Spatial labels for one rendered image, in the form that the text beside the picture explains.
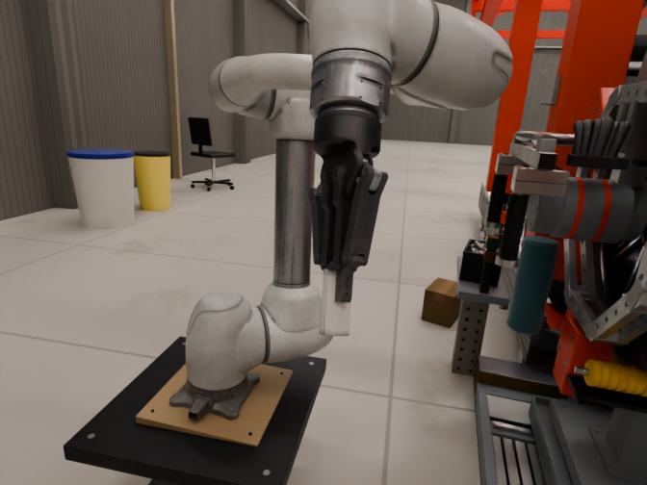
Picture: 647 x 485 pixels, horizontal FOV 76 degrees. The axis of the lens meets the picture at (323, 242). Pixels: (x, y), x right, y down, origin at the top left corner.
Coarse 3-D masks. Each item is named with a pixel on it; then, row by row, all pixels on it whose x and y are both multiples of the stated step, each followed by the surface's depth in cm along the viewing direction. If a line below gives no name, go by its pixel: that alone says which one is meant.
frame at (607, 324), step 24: (624, 96) 90; (600, 168) 112; (576, 240) 118; (576, 264) 112; (576, 288) 109; (576, 312) 102; (600, 312) 99; (624, 312) 77; (600, 336) 87; (624, 336) 85
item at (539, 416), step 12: (540, 396) 138; (540, 408) 136; (600, 408) 132; (540, 420) 127; (540, 432) 125; (552, 432) 126; (540, 444) 123; (552, 444) 121; (540, 456) 122; (552, 456) 116; (552, 468) 111; (564, 468) 113; (552, 480) 109; (564, 480) 109
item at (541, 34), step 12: (492, 0) 689; (504, 0) 836; (552, 0) 813; (564, 0) 808; (480, 12) 863; (492, 12) 760; (504, 12) 1097; (492, 24) 856; (504, 36) 1107; (540, 36) 1084; (552, 36) 1077
